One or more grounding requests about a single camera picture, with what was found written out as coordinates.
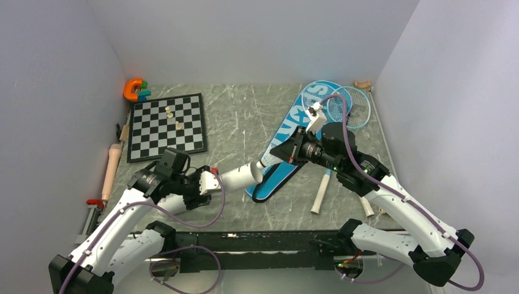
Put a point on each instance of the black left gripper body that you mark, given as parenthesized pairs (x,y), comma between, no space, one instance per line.
(188,186)

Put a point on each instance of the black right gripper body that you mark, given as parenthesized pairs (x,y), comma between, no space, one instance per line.
(308,149)

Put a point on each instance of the white shuttlecock tube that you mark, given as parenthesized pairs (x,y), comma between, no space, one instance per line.
(242,177)

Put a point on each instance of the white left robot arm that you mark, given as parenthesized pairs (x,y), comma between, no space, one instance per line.
(105,256)

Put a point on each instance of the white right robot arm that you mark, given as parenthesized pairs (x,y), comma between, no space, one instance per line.
(432,248)

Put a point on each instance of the blue badminton racket right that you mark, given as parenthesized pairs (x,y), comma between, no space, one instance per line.
(357,107)

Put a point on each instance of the black white chessboard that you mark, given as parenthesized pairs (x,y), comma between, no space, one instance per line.
(151,132)

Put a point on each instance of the tan curved wooden piece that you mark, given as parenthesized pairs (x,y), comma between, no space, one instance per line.
(363,84)

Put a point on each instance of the red grey clamp tool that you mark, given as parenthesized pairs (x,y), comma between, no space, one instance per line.
(95,208)

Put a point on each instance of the teal toy block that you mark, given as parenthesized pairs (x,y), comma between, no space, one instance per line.
(143,92)

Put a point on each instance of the orange horseshoe magnet toy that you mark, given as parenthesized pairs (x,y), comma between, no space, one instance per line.
(130,89)

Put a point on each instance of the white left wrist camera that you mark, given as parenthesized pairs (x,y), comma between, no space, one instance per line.
(208,183)

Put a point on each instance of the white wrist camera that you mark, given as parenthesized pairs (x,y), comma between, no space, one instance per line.
(208,183)
(316,116)

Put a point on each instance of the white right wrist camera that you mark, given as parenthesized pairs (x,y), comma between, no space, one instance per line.
(316,116)

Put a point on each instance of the wooden handle tool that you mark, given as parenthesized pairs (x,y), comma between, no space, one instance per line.
(123,133)

